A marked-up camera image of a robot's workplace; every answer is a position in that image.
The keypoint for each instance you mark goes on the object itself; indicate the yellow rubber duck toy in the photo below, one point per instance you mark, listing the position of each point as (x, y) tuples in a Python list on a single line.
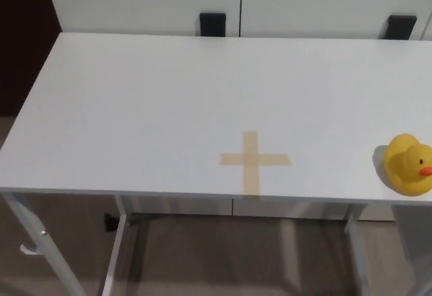
[(401, 171)]

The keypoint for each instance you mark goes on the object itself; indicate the white metal desk leg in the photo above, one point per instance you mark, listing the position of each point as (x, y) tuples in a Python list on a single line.
[(116, 242), (359, 242)]

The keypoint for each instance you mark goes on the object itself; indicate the white desk leg with hook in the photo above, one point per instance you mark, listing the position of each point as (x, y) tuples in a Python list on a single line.
[(33, 238)]

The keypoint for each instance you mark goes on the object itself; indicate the wide grey desk leg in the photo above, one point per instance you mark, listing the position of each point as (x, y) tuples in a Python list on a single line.
[(411, 235)]

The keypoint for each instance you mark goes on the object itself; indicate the short beige tape strip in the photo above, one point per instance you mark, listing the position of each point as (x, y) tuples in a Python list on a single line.
[(233, 159)]

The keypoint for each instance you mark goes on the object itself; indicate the black panel foot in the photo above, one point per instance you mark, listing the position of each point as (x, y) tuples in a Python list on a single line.
[(109, 222)]

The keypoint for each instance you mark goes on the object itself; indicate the dark maroon door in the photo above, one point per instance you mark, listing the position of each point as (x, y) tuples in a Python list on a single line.
[(23, 39)]

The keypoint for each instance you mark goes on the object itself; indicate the white plastic hook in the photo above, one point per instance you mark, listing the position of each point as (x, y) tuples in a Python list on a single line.
[(28, 249)]

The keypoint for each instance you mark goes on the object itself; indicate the black panel bracket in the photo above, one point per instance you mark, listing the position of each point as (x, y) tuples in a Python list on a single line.
[(401, 27), (212, 24)]

